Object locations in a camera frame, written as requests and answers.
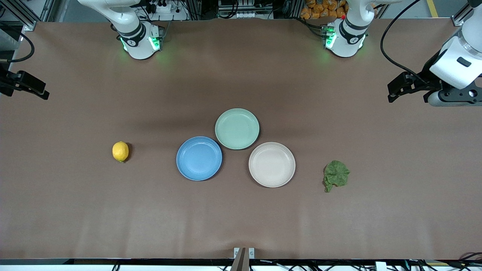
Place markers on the orange snack bags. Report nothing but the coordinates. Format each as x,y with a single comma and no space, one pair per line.
324,9

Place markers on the green lettuce leaf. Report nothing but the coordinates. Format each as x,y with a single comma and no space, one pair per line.
336,175

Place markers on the blue plate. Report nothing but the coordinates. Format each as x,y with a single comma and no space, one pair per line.
199,158

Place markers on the pale green plate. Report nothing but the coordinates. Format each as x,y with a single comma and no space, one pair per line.
237,128

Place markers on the yellow lemon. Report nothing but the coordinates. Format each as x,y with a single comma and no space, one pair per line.
120,151

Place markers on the aluminium frame profile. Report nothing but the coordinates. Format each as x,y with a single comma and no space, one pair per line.
22,15
462,15

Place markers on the beige plate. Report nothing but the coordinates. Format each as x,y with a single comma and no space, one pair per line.
272,164

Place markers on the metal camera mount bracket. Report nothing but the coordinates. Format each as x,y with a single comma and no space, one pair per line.
244,256

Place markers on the white power strip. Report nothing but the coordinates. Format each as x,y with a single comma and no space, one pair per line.
162,8

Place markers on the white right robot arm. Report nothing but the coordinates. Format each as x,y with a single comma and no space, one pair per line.
137,41

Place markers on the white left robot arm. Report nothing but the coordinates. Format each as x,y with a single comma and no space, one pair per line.
348,41

